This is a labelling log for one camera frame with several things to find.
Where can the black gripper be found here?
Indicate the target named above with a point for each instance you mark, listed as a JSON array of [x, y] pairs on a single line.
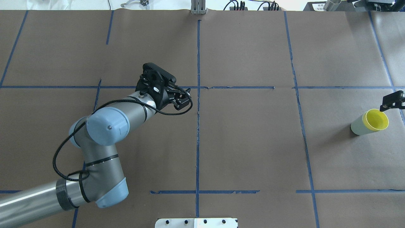
[[164, 98]]

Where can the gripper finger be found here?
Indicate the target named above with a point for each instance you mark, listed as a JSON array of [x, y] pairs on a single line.
[[393, 101]]

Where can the yellow plastic cup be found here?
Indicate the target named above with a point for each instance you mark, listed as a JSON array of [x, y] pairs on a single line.
[[375, 120]]

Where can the light green cup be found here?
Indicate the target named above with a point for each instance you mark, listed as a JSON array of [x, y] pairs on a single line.
[[358, 127]]

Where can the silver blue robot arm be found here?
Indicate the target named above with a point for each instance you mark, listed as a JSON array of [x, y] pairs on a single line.
[[102, 181]]

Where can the small metal cup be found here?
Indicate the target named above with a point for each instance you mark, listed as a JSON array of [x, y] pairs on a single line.
[[331, 5]]

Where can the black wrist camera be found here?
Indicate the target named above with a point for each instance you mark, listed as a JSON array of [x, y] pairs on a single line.
[[154, 80]]

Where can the aluminium frame post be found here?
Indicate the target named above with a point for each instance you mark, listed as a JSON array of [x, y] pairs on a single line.
[[198, 7]]

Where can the white central pedestal column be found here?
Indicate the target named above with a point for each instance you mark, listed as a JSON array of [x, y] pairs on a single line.
[[197, 223]]

